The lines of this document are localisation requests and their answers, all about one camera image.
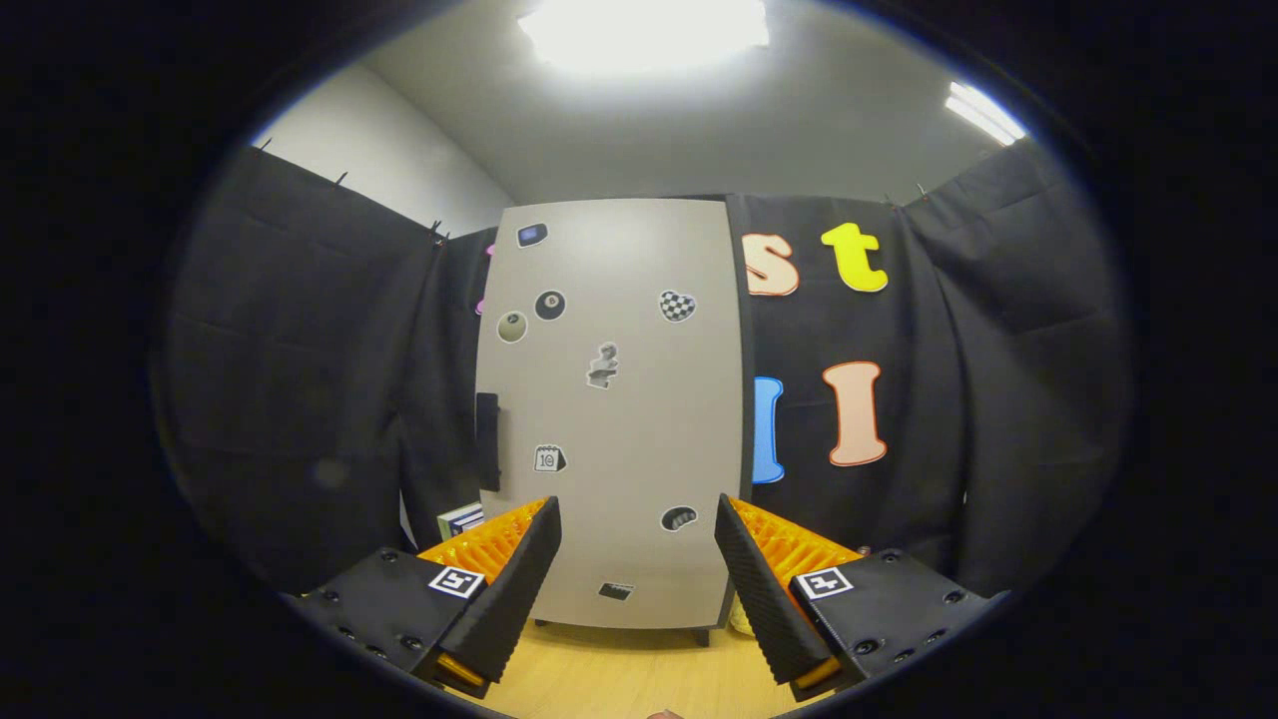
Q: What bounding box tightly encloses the dark grey shoe cabinet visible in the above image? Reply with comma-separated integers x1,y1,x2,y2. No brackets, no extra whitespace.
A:
472,193,757,648

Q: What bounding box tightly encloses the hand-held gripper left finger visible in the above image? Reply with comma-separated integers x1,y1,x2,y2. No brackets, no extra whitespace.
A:
290,496,562,700

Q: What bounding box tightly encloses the grey shoe cabinet door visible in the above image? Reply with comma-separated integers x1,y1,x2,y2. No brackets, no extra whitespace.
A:
474,198,745,630

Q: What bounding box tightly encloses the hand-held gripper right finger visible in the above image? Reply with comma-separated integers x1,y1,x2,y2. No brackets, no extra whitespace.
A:
715,493,1004,703

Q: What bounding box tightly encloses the narrow ceiling light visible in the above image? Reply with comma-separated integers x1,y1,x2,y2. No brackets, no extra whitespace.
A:
944,80,1029,148

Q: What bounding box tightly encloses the black door handle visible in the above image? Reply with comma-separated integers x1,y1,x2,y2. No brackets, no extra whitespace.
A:
475,392,500,492

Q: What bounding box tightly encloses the large ceiling light panel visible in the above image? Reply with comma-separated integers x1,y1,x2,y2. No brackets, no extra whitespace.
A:
517,0,772,71

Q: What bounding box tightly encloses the black backdrop cloth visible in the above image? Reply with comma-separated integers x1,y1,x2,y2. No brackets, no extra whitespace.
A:
160,140,1134,600

